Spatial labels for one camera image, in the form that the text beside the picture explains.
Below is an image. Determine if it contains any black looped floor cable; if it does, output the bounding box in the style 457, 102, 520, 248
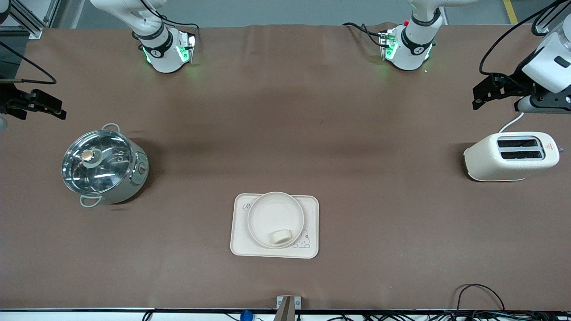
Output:
454, 284, 506, 315

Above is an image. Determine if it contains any brown table cover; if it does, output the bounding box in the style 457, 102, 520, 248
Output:
0, 23, 571, 311

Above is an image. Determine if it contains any black left base cable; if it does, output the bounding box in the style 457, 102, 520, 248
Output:
342, 22, 385, 46

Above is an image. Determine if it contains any black right base cable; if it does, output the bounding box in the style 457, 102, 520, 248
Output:
139, 0, 200, 37

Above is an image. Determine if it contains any round beige plate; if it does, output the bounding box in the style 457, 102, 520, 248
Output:
247, 191, 305, 249

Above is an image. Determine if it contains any black base cable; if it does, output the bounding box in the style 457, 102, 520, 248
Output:
342, 22, 385, 46
139, 0, 200, 37

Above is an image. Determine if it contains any small white bun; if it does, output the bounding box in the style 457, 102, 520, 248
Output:
269, 229, 293, 247

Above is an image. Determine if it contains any cream two-slot toaster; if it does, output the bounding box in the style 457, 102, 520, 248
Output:
463, 132, 560, 182

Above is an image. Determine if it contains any silver green electric pot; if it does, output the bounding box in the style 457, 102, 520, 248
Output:
62, 123, 149, 208

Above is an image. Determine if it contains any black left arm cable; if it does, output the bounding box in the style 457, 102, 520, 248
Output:
479, 0, 571, 76

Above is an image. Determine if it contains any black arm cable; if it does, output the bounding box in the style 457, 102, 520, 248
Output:
0, 41, 58, 85
479, 0, 571, 76

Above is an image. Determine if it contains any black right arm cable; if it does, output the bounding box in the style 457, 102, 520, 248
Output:
0, 41, 58, 85

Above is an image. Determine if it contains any glass pot lid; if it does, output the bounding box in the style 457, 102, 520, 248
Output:
62, 130, 133, 196

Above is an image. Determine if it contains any grey metal bracket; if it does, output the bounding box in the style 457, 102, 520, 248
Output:
273, 296, 302, 321

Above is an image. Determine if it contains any aluminium frame profile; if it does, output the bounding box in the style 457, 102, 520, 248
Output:
0, 0, 61, 40
533, 17, 563, 36

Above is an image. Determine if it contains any beige rabbit print tray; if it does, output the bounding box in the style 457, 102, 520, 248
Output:
230, 193, 320, 259

